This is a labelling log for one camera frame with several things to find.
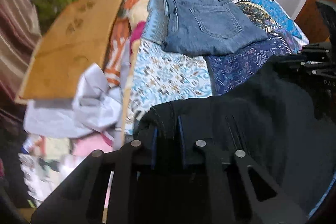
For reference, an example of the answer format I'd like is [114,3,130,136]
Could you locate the black pants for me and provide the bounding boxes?
[131,55,335,223]

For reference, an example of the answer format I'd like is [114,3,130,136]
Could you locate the patchwork patterned bedspread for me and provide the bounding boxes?
[103,0,309,140]

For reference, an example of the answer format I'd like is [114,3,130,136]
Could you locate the white lilac crumpled cloth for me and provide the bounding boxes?
[23,63,122,139]

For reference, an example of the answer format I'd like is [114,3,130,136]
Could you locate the folded blue jeans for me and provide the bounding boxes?
[162,0,267,56]

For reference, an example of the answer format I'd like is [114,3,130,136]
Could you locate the wooden lap desk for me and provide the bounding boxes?
[15,0,122,104]

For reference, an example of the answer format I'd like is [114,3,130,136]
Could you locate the striped pink curtain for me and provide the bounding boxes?
[1,0,41,123]

